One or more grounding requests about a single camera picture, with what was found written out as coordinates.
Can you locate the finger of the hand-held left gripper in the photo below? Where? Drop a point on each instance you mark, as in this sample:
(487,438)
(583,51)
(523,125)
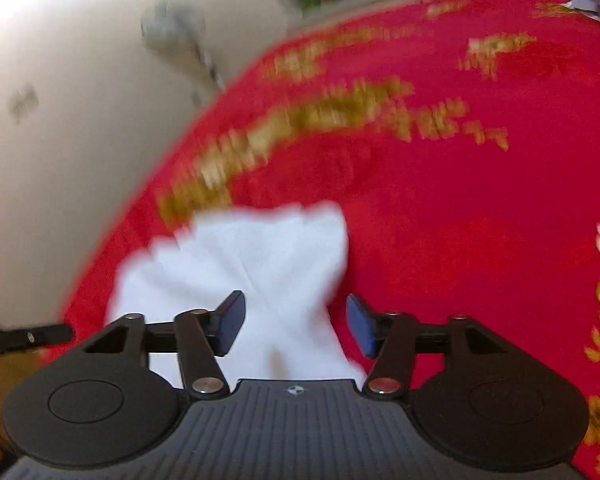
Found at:
(40,335)

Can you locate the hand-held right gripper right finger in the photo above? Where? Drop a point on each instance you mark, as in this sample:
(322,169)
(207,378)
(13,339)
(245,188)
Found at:
(360,325)

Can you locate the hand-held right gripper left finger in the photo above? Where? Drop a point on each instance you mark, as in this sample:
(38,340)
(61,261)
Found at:
(230,322)

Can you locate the white cloth garment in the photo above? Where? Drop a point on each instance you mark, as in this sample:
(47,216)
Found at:
(260,260)

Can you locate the red gold-printed blanket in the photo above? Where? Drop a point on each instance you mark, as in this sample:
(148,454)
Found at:
(455,200)

